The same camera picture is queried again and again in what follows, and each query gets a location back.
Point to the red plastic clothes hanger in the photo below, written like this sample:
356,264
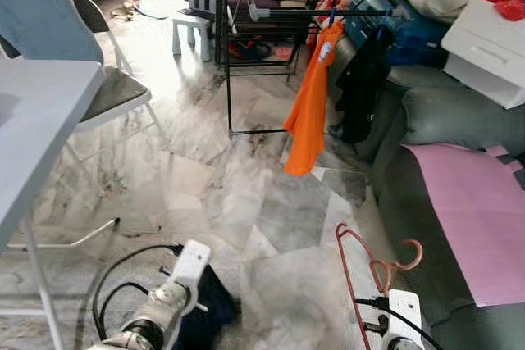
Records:
379,272

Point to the navy blue garment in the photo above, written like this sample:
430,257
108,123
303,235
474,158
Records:
215,313

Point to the orange shirt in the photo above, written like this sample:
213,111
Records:
312,112

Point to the pink mat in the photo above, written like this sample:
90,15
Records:
476,219

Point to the grey green sofa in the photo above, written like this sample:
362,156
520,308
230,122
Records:
459,112

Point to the black hanging garment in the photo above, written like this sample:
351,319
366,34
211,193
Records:
361,88

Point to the blue bag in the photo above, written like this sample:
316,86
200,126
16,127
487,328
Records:
418,43

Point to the white drawer unit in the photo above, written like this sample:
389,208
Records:
484,47

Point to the black metal drying rack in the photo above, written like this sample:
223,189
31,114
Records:
225,55

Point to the red patterned cloth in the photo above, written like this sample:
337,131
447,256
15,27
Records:
324,18

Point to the grey white folding chair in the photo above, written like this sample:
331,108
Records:
115,92

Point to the white plastic child chair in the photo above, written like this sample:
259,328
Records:
193,22

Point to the blue white floor cloth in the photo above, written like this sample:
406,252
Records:
152,11

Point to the grey folding table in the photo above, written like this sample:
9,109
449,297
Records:
41,120

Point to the brown sandal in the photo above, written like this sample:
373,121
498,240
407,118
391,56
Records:
123,11

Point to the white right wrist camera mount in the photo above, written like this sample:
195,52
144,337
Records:
404,313

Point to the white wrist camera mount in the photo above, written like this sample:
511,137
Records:
190,264
404,313

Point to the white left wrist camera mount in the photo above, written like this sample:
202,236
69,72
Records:
190,264

